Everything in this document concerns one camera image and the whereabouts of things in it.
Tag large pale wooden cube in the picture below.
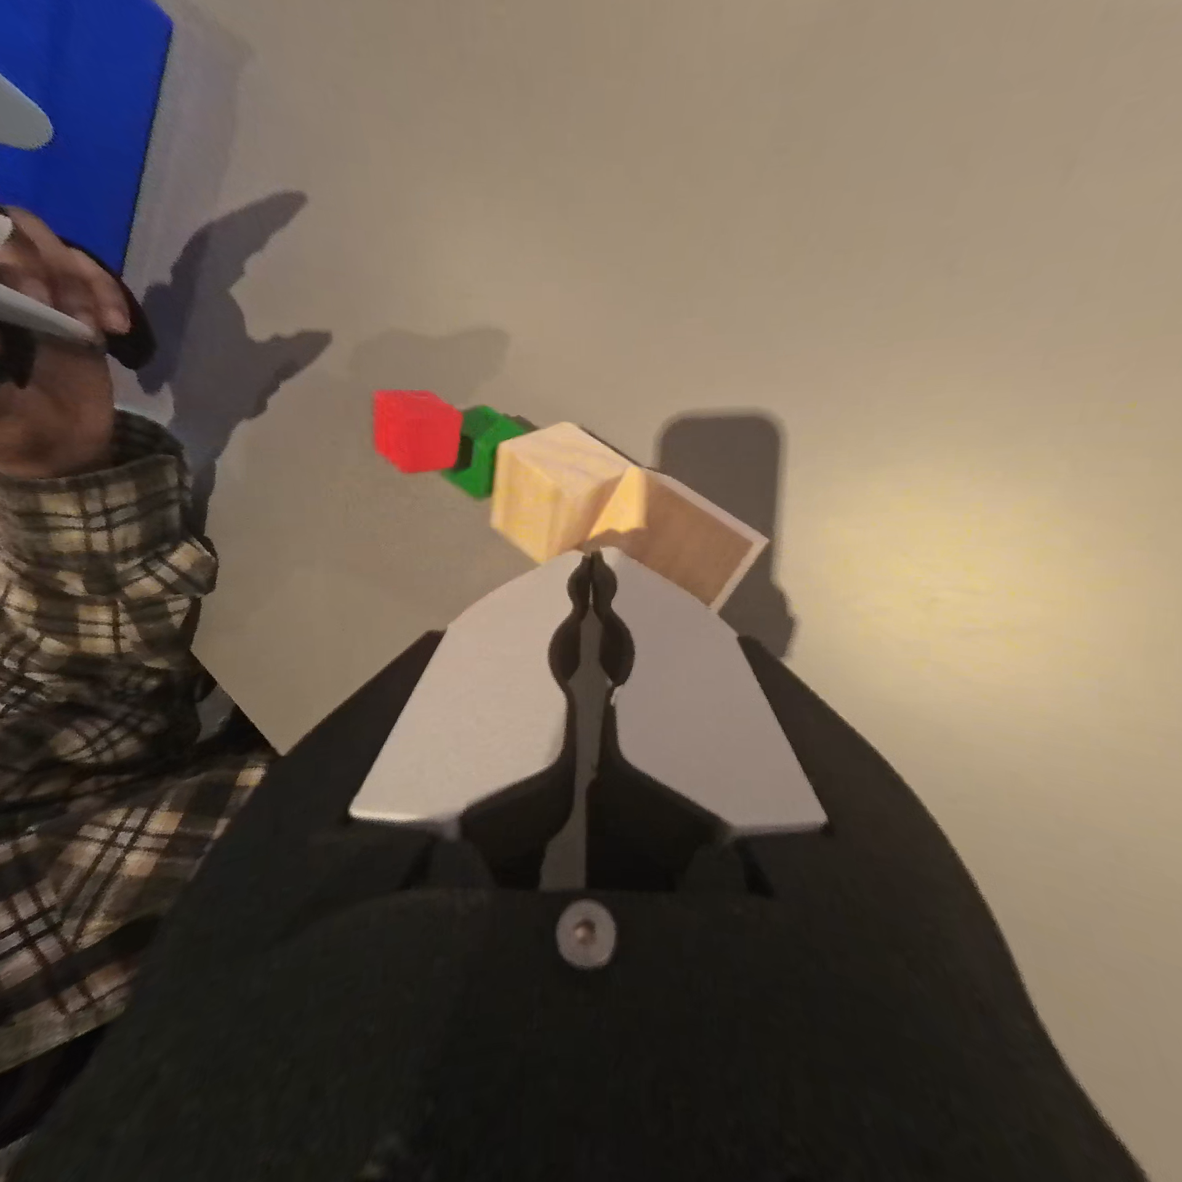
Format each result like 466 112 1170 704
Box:
586 462 770 611

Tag person's left hand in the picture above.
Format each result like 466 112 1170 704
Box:
0 207 140 482

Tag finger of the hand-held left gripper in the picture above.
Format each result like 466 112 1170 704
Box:
0 72 52 151

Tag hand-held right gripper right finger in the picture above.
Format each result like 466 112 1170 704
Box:
591 551 828 842

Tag medium pale wooden cube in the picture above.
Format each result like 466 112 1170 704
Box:
490 423 629 565

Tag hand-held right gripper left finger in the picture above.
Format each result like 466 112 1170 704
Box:
349 552 597 841

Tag person's left forearm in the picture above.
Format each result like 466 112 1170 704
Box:
0 411 279 1073

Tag green wooden cube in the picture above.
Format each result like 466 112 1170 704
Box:
442 407 538 500

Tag blue plastic bin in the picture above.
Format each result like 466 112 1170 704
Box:
0 0 175 276

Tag small red wooden cube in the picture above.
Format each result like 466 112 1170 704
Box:
373 390 463 475

